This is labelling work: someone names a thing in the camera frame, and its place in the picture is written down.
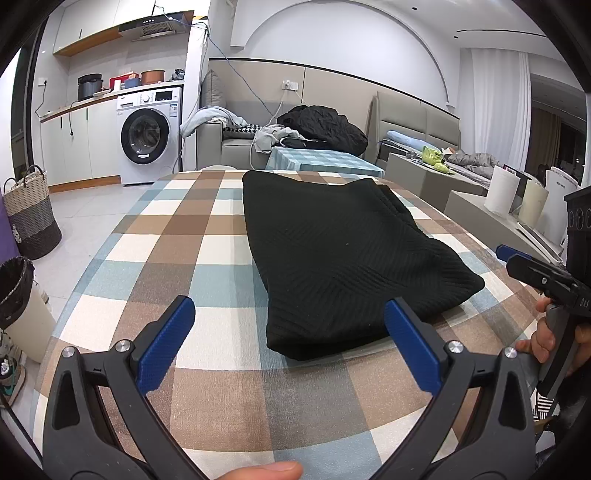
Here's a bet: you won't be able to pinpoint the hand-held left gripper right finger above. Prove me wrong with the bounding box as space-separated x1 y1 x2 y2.
384 296 536 480

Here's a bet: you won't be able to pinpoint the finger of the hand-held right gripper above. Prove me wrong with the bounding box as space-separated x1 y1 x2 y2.
495 244 533 260
505 254 578 296

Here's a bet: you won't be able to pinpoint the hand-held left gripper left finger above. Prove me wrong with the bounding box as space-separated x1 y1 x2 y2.
43 295 197 480

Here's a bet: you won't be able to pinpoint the black knit sweater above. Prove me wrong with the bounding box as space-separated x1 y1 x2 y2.
242 170 485 361

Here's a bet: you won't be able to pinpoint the person's right hand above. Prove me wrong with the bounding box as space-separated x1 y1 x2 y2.
515 298 591 374

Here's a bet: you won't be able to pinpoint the person's left hand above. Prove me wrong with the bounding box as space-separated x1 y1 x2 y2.
217 462 303 480

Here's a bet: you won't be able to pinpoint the white air purifier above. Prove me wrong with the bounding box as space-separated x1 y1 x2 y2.
545 168 580 250

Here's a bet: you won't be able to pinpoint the cream roll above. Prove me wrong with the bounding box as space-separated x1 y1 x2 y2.
519 179 549 229

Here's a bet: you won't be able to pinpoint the grey long ledge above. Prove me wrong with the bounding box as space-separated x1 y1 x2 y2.
443 189 566 266

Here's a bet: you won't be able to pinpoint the white paper towel roll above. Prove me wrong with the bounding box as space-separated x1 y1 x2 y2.
485 165 520 215

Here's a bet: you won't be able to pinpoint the grey duvet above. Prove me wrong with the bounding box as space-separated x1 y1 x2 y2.
445 152 502 178

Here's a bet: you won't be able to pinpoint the brown and blue checkered tablecloth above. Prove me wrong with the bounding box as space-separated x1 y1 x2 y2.
34 168 568 480

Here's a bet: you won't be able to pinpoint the grey low cabinet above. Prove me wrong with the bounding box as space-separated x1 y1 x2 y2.
385 152 490 210

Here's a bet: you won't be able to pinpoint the green plush toy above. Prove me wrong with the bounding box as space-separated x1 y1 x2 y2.
421 146 452 175

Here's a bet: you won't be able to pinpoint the white trash bin black liner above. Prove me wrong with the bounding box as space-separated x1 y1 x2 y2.
0 257 57 363

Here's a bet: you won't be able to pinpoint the white curtain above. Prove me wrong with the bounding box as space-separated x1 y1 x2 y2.
459 46 532 171

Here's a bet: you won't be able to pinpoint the blue pillow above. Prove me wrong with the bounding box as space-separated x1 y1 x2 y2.
387 130 423 149

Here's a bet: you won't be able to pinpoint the beige padded headboard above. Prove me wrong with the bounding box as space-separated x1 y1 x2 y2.
369 91 461 160

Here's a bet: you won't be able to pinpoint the woven laundry basket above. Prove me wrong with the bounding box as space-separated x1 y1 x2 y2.
2 165 62 260

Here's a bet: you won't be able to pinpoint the purple bag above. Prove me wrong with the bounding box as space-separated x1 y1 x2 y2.
0 200 21 264

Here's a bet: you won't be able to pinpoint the grey sofa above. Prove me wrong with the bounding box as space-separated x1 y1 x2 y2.
196 117 370 171

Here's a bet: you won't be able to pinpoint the white washing machine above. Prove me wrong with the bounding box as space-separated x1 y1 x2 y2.
117 87 184 186

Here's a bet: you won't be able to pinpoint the teal checkered tablecloth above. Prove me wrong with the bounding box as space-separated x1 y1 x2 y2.
265 147 385 178

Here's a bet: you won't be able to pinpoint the white lower kitchen cabinets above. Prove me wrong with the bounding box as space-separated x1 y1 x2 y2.
41 99 123 188

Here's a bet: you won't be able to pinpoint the white kitchen cabinets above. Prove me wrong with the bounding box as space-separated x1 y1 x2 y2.
53 0 211 56
41 99 123 188

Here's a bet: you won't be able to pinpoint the black puffer jacket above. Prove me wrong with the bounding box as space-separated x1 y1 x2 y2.
277 104 369 155

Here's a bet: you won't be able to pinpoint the houndstooth pillow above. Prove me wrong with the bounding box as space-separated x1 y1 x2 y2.
222 122 264 136

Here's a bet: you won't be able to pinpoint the light blue blanket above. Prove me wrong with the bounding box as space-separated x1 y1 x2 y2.
180 106 247 138

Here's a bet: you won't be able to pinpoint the grey garment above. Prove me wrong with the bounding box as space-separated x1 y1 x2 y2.
253 124 301 154

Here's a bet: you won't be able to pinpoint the grey sofa cushion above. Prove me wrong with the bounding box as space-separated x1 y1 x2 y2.
202 70 227 109

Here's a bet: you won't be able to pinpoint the black cooking pot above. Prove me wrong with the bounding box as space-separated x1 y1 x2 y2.
77 74 103 101

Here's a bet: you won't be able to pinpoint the steel range hood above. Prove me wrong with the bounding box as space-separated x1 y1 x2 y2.
119 13 190 41

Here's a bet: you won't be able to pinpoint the white upper kitchen cabinets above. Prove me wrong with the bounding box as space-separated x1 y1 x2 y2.
53 0 211 56

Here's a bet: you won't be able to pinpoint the blue cable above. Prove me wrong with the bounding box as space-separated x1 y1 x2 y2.
203 25 280 116

